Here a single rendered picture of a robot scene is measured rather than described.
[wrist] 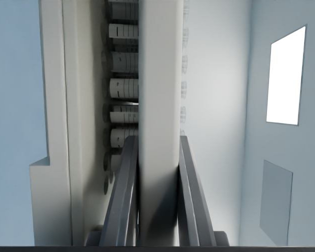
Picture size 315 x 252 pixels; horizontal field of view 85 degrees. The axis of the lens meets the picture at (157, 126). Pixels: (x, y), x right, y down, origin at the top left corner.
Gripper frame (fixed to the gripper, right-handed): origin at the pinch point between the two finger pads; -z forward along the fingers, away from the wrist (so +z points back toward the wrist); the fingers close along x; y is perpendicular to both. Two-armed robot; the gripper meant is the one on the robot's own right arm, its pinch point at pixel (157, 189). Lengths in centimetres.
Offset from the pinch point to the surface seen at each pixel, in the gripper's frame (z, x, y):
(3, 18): -140, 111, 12
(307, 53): -204, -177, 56
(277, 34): -273, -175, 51
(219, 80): -300, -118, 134
